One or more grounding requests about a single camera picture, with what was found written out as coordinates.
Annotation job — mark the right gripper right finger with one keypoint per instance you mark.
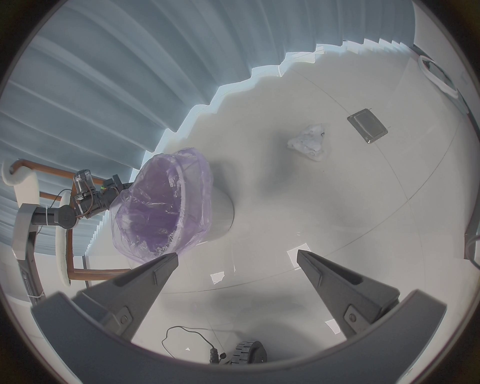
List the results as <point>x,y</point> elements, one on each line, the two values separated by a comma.
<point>345,296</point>

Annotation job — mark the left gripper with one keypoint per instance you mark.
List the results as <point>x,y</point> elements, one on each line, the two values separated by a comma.
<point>108,198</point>

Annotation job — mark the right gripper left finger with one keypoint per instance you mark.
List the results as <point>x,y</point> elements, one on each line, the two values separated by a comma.
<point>135,296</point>

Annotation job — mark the purple plastic bag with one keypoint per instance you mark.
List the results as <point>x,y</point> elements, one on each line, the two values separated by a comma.
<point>161,210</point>

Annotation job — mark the white paper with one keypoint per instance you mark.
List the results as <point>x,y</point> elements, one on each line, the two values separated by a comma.
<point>309,144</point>

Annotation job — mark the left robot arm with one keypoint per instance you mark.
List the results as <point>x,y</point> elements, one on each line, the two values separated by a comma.
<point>63,216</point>

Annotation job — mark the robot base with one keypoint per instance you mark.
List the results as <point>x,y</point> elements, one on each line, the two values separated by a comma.
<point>243,352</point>

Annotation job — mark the white trash bin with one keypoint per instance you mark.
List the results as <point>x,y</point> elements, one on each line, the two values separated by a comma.
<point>223,213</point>

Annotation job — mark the white cushioned wooden chair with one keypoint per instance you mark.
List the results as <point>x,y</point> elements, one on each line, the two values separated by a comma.
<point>24,183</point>

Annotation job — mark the white curtain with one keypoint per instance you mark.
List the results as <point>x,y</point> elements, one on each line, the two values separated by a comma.
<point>112,75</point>

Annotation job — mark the white round rimmed container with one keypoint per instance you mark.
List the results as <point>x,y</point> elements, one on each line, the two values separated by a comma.
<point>438,77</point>

